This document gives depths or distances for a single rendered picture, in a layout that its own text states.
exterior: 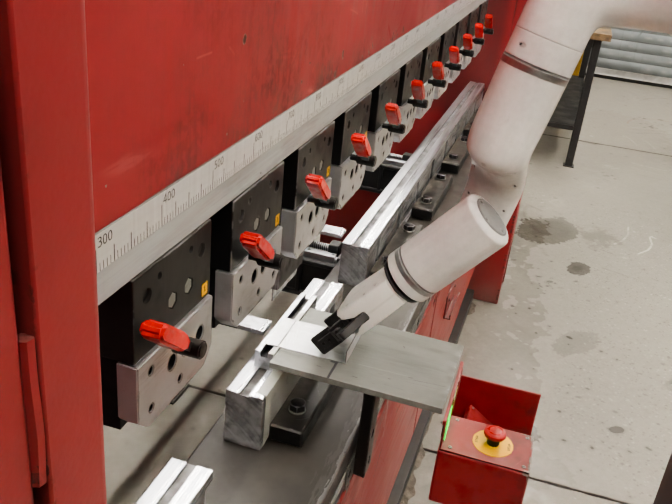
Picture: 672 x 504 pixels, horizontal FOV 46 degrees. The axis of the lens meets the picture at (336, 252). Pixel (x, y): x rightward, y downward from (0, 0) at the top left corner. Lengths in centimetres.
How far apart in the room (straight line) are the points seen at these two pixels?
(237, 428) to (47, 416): 100
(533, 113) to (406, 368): 43
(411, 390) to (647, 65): 773
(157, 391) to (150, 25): 34
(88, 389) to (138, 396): 52
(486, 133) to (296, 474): 55
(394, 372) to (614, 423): 189
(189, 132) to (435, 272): 48
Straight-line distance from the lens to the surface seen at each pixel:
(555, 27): 101
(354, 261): 164
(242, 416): 119
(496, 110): 102
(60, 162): 19
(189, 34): 70
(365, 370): 118
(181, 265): 75
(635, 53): 871
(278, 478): 117
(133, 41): 62
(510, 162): 104
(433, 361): 123
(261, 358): 121
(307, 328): 126
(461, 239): 106
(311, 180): 100
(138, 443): 260
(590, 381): 320
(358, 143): 118
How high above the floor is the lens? 166
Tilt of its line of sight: 26 degrees down
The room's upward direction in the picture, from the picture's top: 6 degrees clockwise
